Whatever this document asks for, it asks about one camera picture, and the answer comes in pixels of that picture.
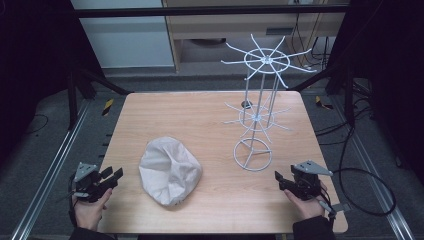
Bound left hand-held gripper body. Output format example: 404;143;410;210
68;162;118;204

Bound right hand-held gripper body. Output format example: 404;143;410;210
283;159;334;202

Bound white bucket hat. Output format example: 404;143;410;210
138;136;204;207

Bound white wire display rack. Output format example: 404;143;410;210
220;33;318;173

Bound person's right hand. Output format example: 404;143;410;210
283;180;329;221

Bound person's left hand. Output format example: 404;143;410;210
72;187;114;232

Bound yellow black striped tape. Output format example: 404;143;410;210
315;95;334;111
101;98;115;117

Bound black metal stand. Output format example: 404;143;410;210
289;63;358;128
66;66;133;131

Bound white cabinet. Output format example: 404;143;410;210
70;0;176;69

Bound wooden shelf unit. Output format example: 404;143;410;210
161;0;351;73

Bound black horizontal bar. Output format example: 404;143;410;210
74;3;349;18

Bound aluminium rail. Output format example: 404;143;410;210
329;94;416;240
10;99;92;240

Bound black cable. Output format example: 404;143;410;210
314;76;398;218

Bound bundle of hanging cables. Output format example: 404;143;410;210
290;0;334;69

